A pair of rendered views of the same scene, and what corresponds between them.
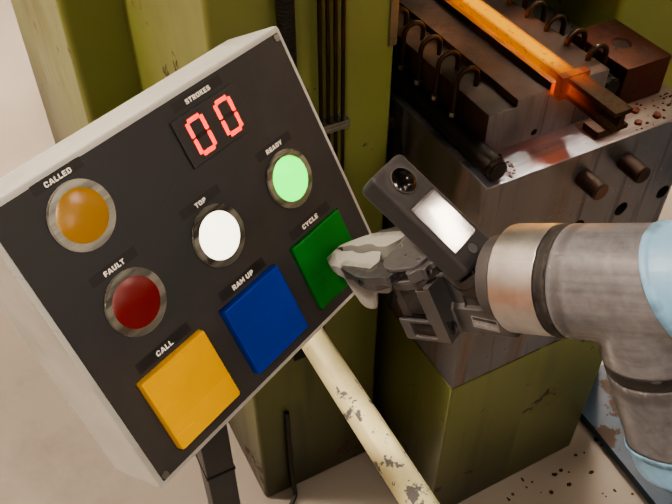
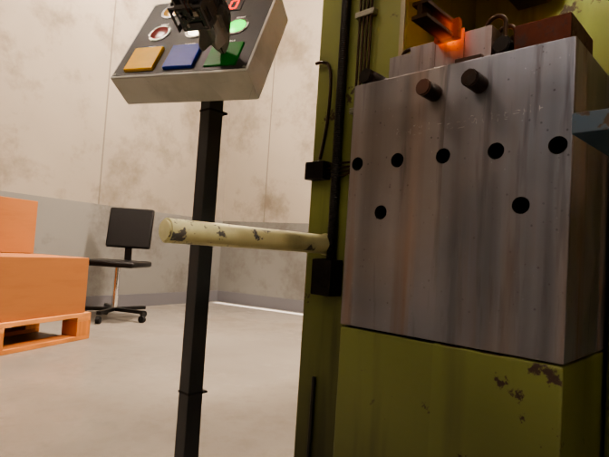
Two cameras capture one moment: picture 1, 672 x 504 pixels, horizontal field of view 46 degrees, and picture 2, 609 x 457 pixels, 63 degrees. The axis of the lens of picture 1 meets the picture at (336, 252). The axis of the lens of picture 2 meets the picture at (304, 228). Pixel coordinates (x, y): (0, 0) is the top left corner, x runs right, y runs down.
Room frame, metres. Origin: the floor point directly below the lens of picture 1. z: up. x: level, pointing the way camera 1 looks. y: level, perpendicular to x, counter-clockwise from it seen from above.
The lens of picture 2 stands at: (0.41, -1.05, 0.59)
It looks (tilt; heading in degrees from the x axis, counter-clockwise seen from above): 3 degrees up; 71
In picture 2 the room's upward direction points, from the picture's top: 4 degrees clockwise
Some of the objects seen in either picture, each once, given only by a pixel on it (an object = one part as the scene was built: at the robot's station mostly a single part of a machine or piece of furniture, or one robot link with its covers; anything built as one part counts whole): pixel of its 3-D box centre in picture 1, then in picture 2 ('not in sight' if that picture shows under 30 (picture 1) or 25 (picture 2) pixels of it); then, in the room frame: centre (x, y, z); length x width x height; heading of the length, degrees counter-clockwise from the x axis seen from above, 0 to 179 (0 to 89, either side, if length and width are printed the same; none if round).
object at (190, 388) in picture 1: (188, 388); (145, 60); (0.41, 0.13, 1.01); 0.07 x 0.05 x 0.07; 143
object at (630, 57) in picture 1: (615, 62); (554, 52); (1.04, -0.42, 0.95); 0.12 x 0.09 x 0.07; 28
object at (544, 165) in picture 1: (466, 161); (507, 218); (1.12, -0.23, 0.69); 0.56 x 0.38 x 0.45; 28
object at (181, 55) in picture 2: (263, 318); (183, 57); (0.49, 0.07, 1.01); 0.07 x 0.05 x 0.07; 143
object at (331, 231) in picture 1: (324, 258); (225, 56); (0.57, 0.01, 1.00); 0.07 x 0.05 x 0.07; 143
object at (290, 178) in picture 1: (289, 178); (236, 26); (0.59, 0.04, 1.09); 0.05 x 0.03 x 0.04; 118
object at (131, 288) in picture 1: (136, 302); (159, 33); (0.43, 0.17, 1.09); 0.05 x 0.03 x 0.04; 118
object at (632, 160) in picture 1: (633, 168); (474, 81); (0.88, -0.42, 0.87); 0.04 x 0.03 x 0.03; 28
